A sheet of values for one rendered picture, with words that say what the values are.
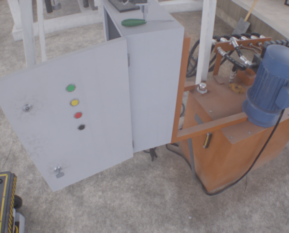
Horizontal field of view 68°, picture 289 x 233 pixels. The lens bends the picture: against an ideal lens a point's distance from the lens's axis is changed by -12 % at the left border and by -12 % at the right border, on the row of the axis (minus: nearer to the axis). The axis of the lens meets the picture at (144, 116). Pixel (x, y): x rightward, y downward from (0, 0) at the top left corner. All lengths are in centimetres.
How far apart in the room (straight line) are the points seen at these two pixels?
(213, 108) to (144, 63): 74
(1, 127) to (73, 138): 169
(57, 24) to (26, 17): 269
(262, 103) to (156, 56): 76
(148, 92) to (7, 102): 49
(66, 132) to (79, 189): 103
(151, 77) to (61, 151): 42
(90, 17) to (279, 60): 309
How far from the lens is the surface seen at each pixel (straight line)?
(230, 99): 155
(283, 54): 129
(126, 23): 77
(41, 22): 237
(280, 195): 202
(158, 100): 94
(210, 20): 145
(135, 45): 76
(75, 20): 383
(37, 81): 69
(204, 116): 147
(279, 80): 128
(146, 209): 171
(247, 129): 140
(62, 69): 68
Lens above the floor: 159
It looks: 47 degrees down
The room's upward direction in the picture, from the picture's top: straight up
